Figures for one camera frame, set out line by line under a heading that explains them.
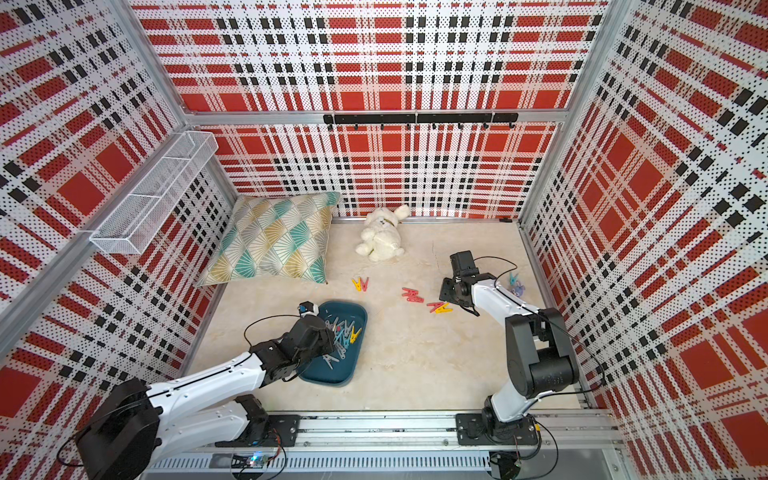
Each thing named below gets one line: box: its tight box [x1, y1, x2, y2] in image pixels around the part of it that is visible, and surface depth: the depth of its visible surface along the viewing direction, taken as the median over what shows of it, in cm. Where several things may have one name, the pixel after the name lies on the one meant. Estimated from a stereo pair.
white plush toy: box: [356, 204, 410, 262], surface depth 109 cm
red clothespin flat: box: [401, 287, 425, 303], surface depth 101 cm
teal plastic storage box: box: [298, 301, 369, 387], surface depth 86 cm
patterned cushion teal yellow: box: [198, 191, 341, 287], surface depth 96 cm
